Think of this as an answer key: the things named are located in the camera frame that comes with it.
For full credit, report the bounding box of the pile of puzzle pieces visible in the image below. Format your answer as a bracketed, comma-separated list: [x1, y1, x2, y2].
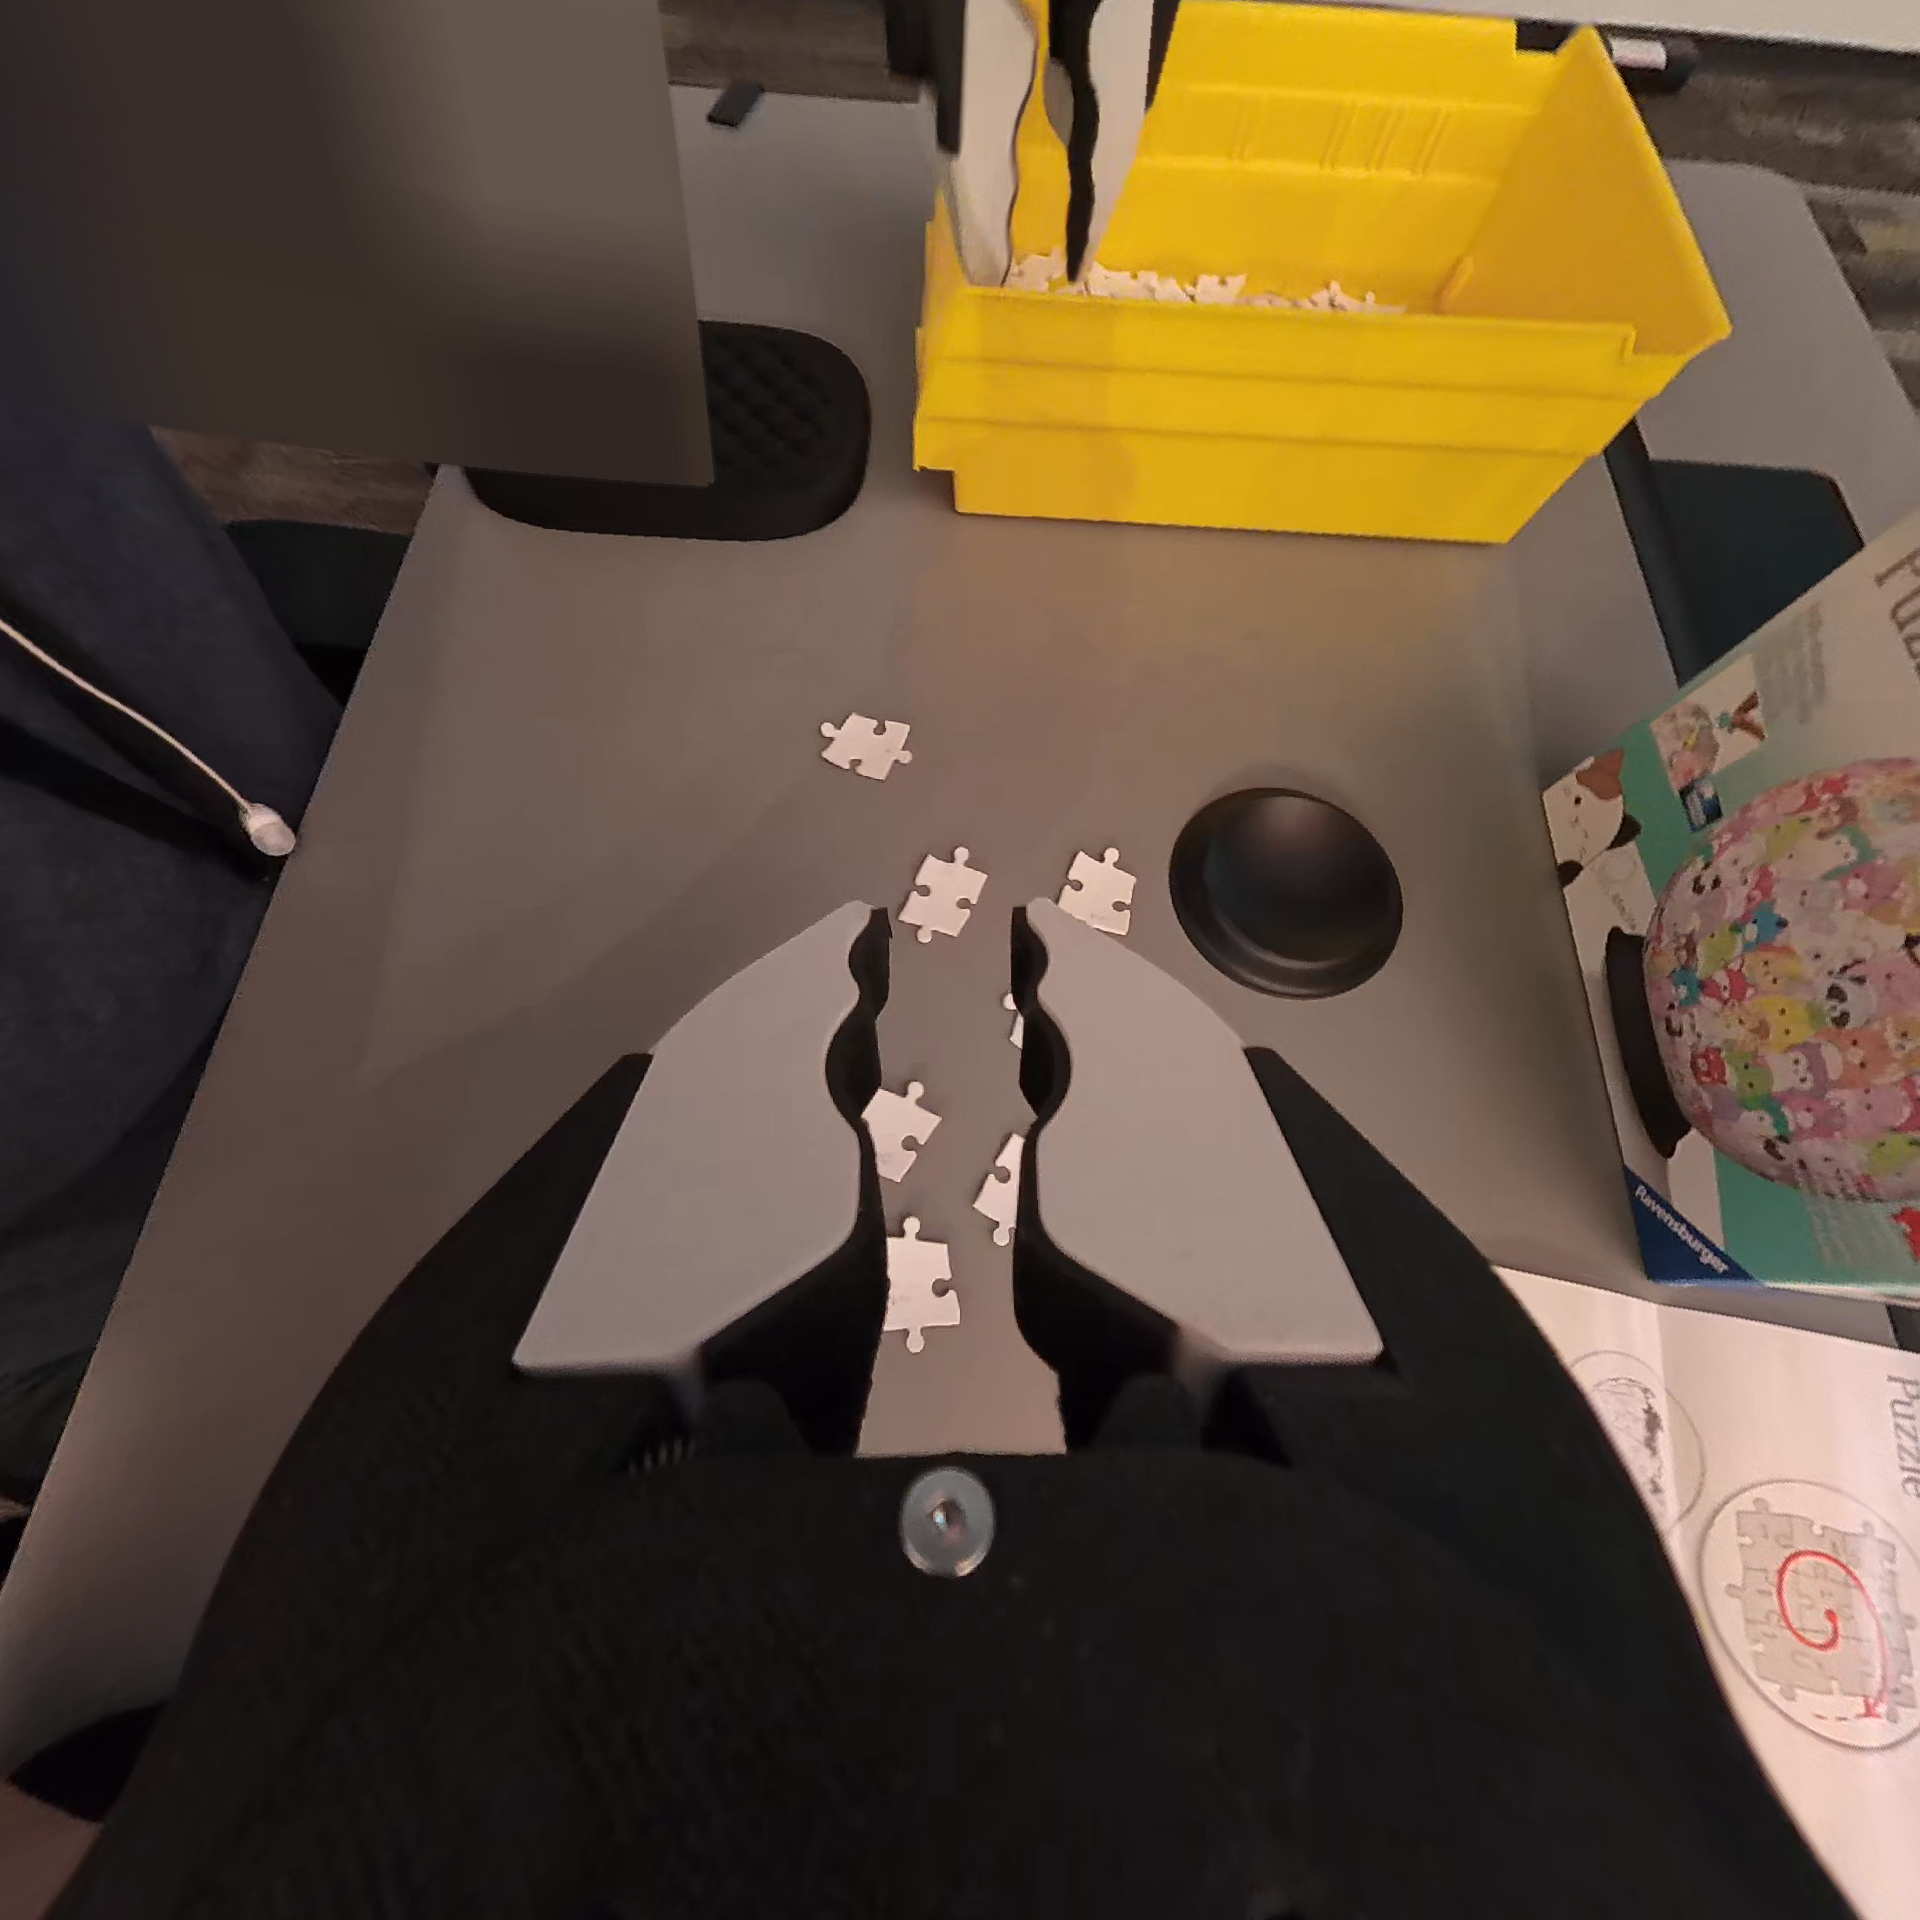
[1007, 253, 1430, 319]

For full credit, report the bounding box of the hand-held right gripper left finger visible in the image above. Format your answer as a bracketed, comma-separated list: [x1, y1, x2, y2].
[519, 901, 895, 1441]

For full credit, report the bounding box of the white hoodie drawstring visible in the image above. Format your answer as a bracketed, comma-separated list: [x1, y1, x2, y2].
[0, 616, 298, 867]

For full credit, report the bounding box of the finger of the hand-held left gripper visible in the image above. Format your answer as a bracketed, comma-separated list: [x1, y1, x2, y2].
[944, 0, 1092, 288]
[1057, 0, 1183, 273]

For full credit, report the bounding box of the yellow plastic bin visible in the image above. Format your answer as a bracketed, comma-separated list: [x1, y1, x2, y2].
[915, 0, 1736, 547]

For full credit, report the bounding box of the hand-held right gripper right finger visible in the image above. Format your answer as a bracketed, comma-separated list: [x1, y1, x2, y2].
[1010, 898, 1390, 1441]

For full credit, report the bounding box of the white printed leaflet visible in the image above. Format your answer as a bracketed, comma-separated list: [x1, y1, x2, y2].
[1492, 1259, 1920, 1878]

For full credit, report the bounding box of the colourful puzzle box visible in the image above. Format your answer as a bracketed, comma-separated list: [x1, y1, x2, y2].
[1542, 510, 1920, 1297]

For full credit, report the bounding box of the black quilted pad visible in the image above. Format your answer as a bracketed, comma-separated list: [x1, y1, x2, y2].
[464, 325, 872, 543]

